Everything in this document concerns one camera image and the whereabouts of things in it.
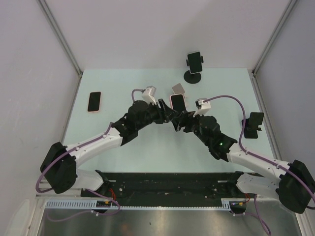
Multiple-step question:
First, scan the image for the phone in black clamp stand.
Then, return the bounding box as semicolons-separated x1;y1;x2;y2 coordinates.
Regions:
187;51;202;74

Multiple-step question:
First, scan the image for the pink phone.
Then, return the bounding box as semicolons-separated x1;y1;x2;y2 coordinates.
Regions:
87;91;101;113
170;94;187;113

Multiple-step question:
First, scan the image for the aluminium corner post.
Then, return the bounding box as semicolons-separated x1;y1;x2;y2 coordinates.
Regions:
36;0;83;78
252;0;299;75

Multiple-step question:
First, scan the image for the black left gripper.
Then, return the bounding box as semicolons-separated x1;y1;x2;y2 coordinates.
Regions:
136;99;178;131

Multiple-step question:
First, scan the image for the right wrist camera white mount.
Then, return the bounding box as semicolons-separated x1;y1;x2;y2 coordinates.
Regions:
193;98;211;117

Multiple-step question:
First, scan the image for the black folding phone stand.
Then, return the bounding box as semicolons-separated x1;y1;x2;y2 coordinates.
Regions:
244;112;264;139

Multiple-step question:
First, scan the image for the aluminium front rail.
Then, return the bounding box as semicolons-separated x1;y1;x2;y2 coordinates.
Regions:
35;179;302;200

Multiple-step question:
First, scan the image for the white slotted cable duct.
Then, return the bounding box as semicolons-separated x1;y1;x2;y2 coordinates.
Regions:
45;199;246;211

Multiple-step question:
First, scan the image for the white folding phone stand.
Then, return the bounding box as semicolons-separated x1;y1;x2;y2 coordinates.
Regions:
172;83;189;108

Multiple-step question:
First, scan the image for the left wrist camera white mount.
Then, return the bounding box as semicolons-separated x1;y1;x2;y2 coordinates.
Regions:
142;86;157;105

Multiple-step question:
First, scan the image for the black round-base clamp stand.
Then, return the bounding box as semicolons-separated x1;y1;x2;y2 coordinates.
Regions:
184;56;204;84

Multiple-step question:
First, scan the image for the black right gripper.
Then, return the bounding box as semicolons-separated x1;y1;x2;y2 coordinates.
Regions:
172;109;211;147

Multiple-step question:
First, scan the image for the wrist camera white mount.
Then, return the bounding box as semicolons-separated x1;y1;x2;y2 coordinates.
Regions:
142;86;157;105
193;98;211;117

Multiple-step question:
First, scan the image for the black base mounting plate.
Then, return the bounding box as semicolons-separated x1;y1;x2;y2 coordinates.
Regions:
96;171;256;207

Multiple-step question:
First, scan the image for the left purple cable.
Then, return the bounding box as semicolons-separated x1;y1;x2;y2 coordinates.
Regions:
35;88;121;223

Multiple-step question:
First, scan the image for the left aluminium corner post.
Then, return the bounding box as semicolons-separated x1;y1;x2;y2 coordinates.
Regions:
36;0;83;78

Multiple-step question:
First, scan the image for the right aluminium corner post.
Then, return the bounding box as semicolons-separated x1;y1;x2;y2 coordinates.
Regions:
252;0;299;75

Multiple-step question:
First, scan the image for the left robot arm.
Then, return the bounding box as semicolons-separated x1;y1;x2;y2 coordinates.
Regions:
35;99;178;197

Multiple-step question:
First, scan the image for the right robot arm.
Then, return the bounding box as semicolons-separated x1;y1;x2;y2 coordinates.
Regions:
172;112;315;214

